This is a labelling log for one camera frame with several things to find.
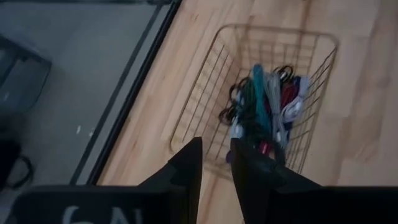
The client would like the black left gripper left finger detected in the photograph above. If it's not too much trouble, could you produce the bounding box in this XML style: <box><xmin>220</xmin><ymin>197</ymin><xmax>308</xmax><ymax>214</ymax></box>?
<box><xmin>138</xmin><ymin>136</ymin><xmax>203</xmax><ymax>224</ymax></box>

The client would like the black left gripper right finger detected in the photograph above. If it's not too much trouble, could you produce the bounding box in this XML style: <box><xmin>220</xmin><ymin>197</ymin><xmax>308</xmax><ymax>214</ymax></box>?
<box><xmin>229</xmin><ymin>138</ymin><xmax>321</xmax><ymax>224</ymax></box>

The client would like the green braided USB cable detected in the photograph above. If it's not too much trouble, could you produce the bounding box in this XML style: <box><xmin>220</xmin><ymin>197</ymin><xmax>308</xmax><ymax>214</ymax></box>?
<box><xmin>241</xmin><ymin>80</ymin><xmax>259</xmax><ymax>142</ymax></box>

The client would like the black USB cable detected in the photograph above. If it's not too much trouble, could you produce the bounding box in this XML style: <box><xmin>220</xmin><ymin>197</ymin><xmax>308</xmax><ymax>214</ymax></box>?
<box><xmin>218</xmin><ymin>63</ymin><xmax>295</xmax><ymax>126</ymax></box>

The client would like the light grey USB cable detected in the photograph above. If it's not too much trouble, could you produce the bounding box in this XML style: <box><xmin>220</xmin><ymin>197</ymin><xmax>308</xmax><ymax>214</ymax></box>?
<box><xmin>266</xmin><ymin>72</ymin><xmax>289</xmax><ymax>149</ymax></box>

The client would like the teal braided USB cable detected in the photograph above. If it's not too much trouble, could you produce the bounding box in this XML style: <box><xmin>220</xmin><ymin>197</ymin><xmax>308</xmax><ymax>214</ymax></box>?
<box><xmin>251</xmin><ymin>63</ymin><xmax>272</xmax><ymax>135</ymax></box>

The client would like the red braided USB cable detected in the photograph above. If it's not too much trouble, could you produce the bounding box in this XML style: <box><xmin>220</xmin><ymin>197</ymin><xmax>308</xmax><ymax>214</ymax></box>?
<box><xmin>257</xmin><ymin>83</ymin><xmax>297</xmax><ymax>156</ymax></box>

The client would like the grey box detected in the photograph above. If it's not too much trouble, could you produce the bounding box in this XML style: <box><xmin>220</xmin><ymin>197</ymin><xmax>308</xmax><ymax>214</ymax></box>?
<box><xmin>0</xmin><ymin>34</ymin><xmax>53</xmax><ymax>125</ymax></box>

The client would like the gold wire basket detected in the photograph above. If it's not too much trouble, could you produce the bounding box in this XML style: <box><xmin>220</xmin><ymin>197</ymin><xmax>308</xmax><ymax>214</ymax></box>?
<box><xmin>169</xmin><ymin>24</ymin><xmax>340</xmax><ymax>182</ymax></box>

